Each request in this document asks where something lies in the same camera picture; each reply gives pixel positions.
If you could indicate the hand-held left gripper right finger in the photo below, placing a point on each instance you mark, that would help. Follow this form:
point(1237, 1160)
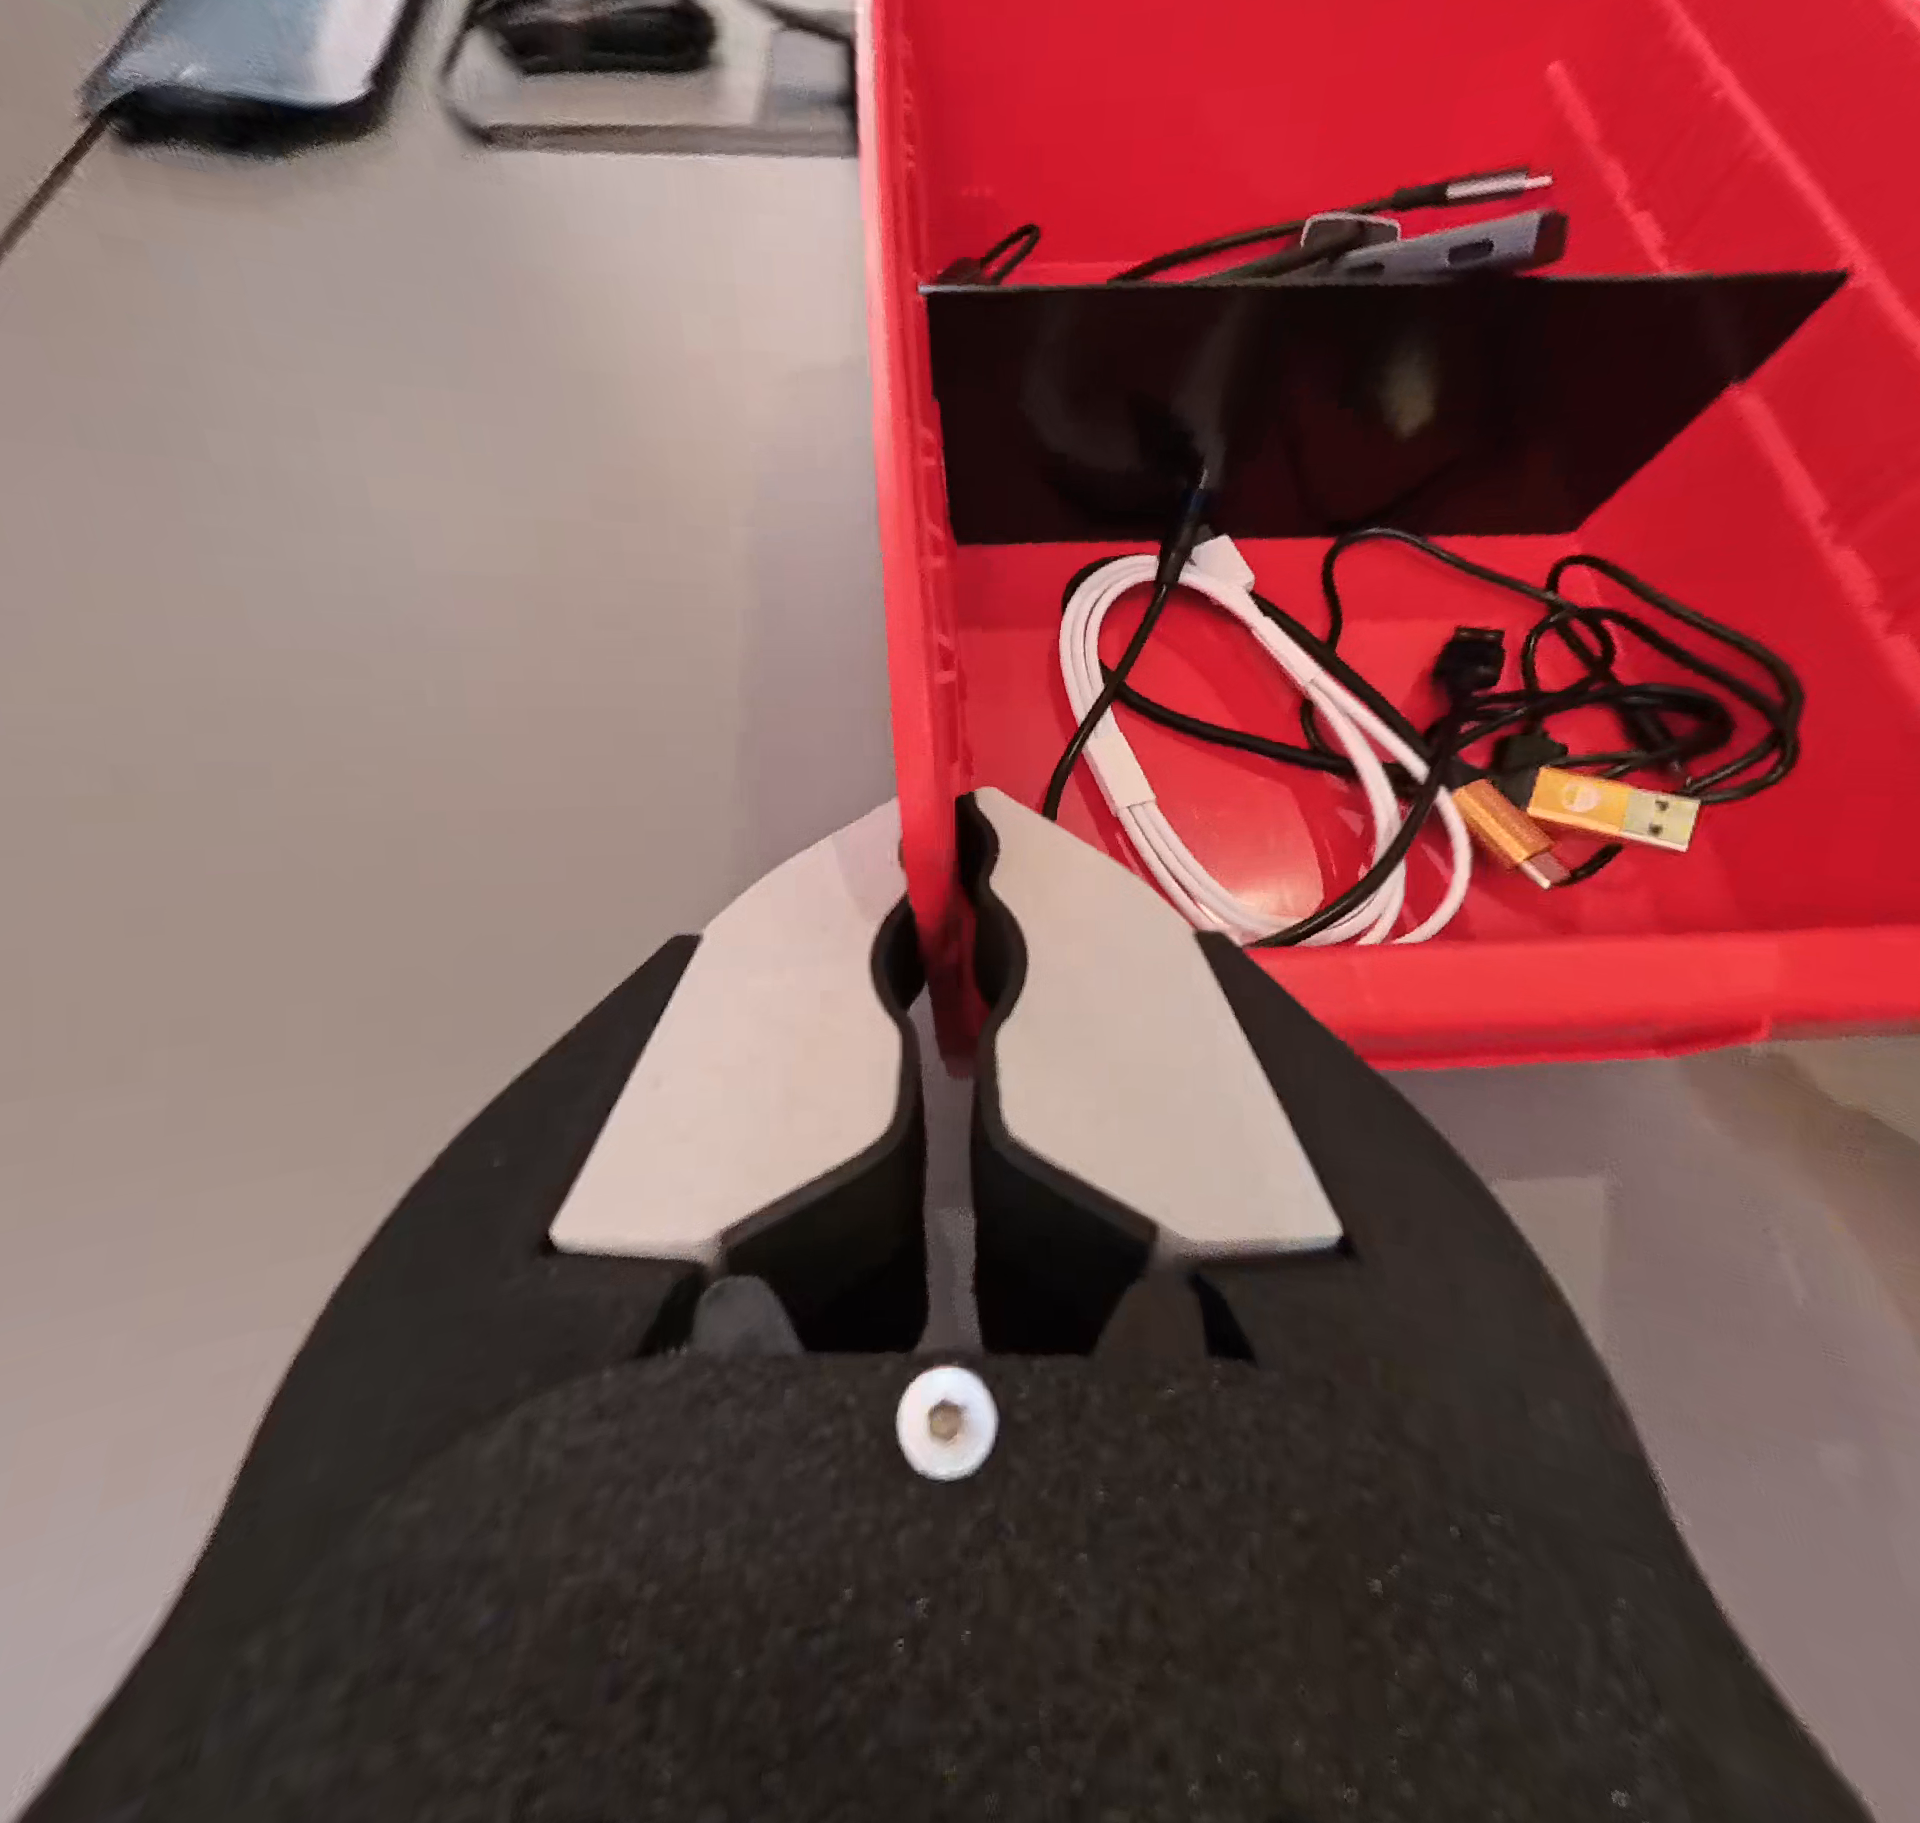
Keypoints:
point(1140, 1087)

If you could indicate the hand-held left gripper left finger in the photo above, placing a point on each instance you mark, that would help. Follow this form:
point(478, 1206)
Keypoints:
point(749, 1087)

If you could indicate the grey usb hub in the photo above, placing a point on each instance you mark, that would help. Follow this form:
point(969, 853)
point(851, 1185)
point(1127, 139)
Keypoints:
point(1438, 250)

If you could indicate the red storage bin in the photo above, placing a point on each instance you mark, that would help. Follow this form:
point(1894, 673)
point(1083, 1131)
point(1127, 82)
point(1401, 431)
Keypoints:
point(1196, 55)

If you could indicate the black red-bin divider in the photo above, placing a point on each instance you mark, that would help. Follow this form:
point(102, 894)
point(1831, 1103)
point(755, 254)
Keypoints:
point(1503, 415)

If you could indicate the blue grey pouch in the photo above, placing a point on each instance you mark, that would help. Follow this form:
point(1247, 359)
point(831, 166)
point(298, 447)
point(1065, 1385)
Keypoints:
point(271, 7)

